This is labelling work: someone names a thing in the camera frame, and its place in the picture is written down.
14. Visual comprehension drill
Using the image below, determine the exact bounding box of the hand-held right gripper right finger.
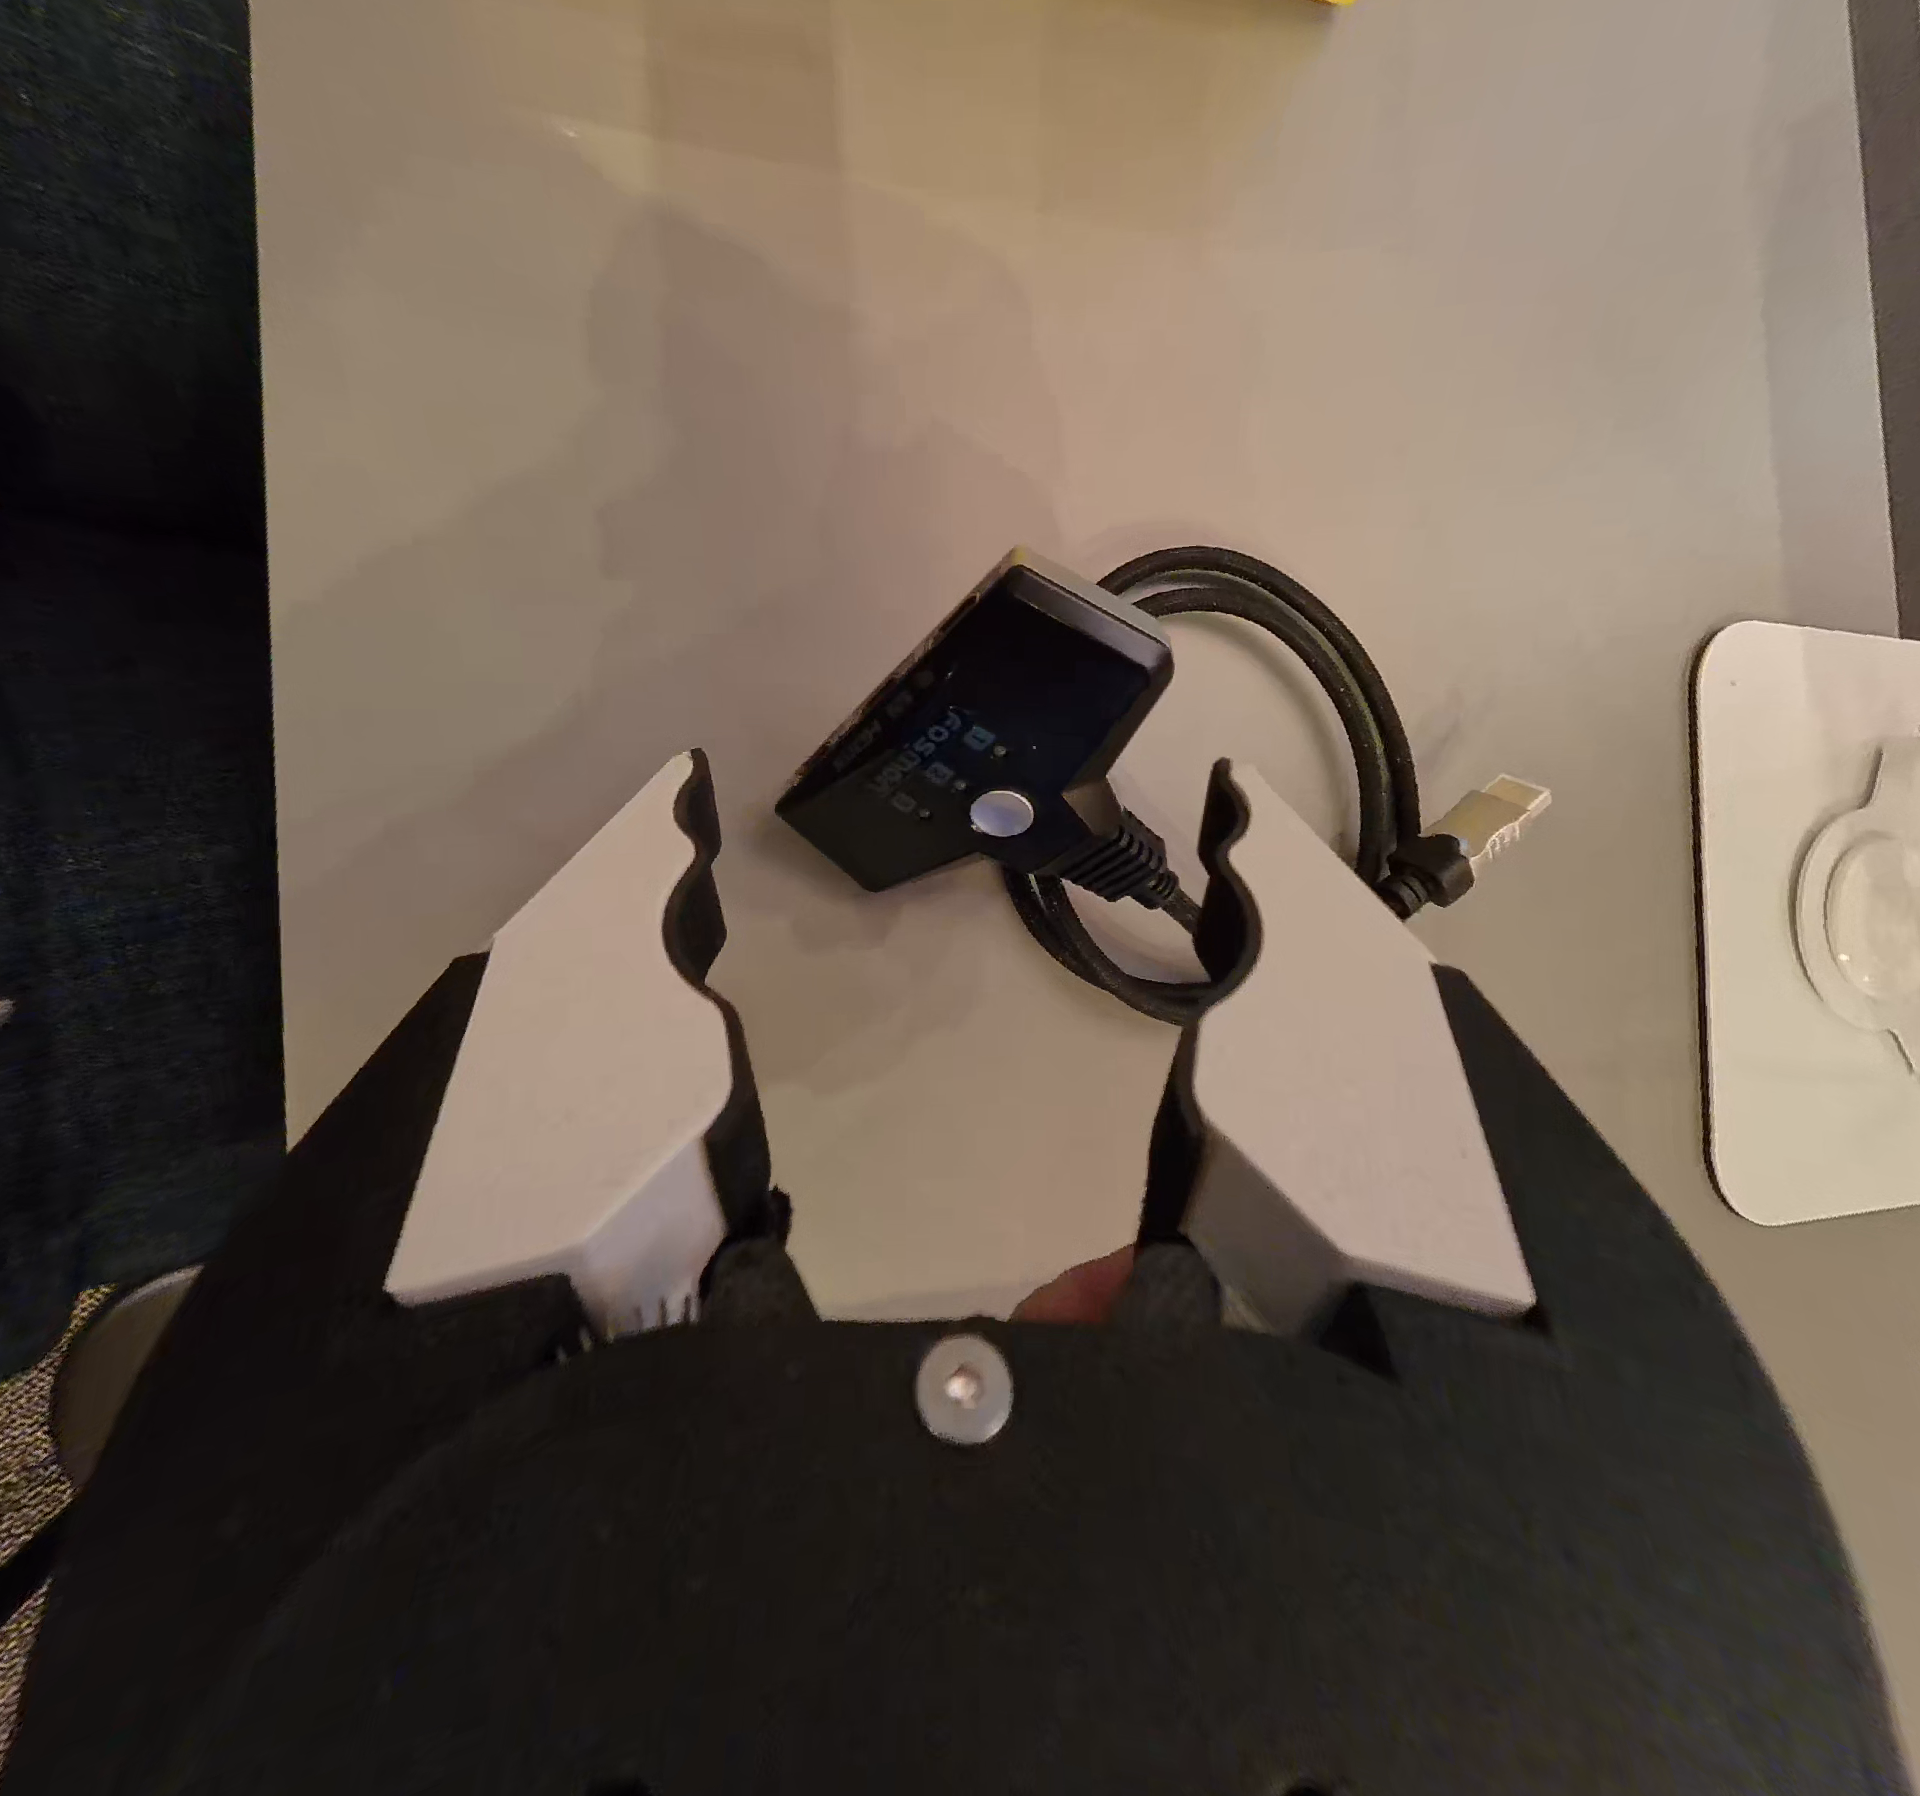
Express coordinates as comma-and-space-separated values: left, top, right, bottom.
1155, 762, 1541, 1332

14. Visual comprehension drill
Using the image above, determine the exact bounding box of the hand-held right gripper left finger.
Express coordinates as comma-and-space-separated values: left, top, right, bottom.
392, 753, 789, 1318

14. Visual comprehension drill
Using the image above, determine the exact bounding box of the black cable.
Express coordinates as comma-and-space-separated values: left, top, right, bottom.
1006, 546, 1556, 1023

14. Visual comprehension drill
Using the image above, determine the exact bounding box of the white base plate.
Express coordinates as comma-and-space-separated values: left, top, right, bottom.
1694, 618, 1920, 1229

